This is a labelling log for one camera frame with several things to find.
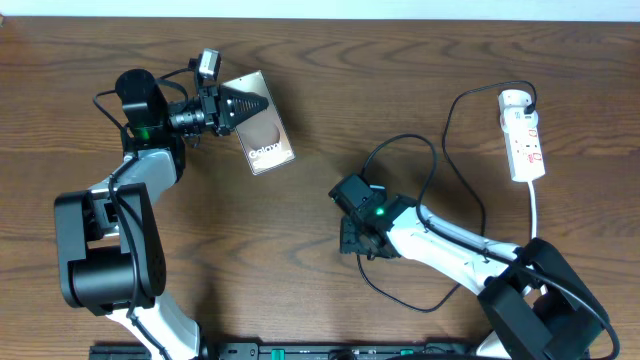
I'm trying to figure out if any Galaxy smartphone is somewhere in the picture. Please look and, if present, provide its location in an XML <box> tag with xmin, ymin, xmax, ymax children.
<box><xmin>224</xmin><ymin>71</ymin><xmax>295</xmax><ymax>175</ymax></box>

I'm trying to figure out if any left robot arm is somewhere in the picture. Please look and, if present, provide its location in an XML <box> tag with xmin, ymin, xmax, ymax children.
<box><xmin>54</xmin><ymin>69</ymin><xmax>269</xmax><ymax>359</ymax></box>

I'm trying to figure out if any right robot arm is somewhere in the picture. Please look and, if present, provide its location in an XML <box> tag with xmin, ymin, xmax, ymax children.
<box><xmin>331</xmin><ymin>189</ymin><xmax>622</xmax><ymax>359</ymax></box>

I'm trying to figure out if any white power strip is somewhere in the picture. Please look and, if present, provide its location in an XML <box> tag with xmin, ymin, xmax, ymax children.
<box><xmin>503</xmin><ymin>127</ymin><xmax>545</xmax><ymax>183</ymax></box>

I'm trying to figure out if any white power strip cord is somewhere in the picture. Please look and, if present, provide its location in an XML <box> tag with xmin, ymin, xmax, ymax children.
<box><xmin>527</xmin><ymin>180</ymin><xmax>549</xmax><ymax>296</ymax></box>

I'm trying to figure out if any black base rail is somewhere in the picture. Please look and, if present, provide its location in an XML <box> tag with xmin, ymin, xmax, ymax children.
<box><xmin>89</xmin><ymin>341</ymin><xmax>481</xmax><ymax>360</ymax></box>

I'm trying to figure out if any white USB wall charger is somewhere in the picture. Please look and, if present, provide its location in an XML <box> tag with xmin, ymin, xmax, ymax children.
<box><xmin>498</xmin><ymin>89</ymin><xmax>539</xmax><ymax>133</ymax></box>

